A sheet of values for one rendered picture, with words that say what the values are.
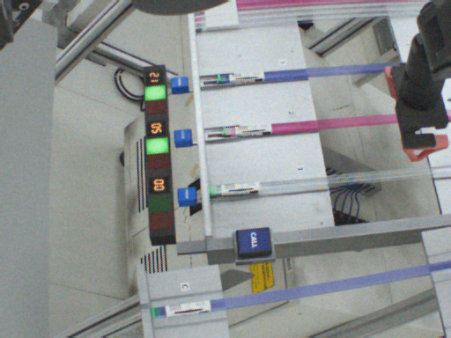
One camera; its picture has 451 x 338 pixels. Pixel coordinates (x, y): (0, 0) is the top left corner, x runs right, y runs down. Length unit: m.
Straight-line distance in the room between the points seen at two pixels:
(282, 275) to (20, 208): 0.58
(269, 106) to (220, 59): 0.13
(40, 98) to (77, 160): 0.81
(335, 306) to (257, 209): 0.39
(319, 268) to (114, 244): 0.68
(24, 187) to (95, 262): 0.82
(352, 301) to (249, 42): 0.57
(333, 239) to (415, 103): 0.27
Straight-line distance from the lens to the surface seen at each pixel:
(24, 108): 1.18
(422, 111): 0.99
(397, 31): 1.38
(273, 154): 1.19
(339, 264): 1.53
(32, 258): 1.06
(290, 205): 1.15
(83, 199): 1.95
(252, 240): 1.07
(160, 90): 1.29
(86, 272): 1.87
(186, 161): 1.77
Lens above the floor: 1.47
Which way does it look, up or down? 38 degrees down
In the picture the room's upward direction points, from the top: 58 degrees clockwise
